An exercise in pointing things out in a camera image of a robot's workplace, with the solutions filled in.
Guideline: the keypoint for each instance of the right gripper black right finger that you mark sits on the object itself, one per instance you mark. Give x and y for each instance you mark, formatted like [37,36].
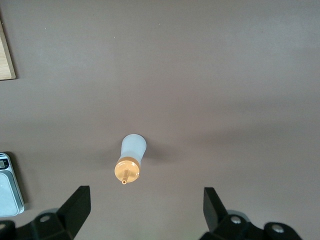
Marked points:
[215,215]

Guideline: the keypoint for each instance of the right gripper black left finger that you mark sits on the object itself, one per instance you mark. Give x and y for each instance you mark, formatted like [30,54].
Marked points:
[75,212]

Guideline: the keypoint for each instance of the translucent sauce bottle orange cap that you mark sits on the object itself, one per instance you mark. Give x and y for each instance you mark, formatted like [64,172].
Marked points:
[132,147]

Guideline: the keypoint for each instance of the silver digital kitchen scale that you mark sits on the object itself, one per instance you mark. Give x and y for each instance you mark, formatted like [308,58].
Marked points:
[7,190]

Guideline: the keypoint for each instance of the brown table cover mat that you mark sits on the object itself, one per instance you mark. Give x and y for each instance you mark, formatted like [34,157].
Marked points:
[175,75]

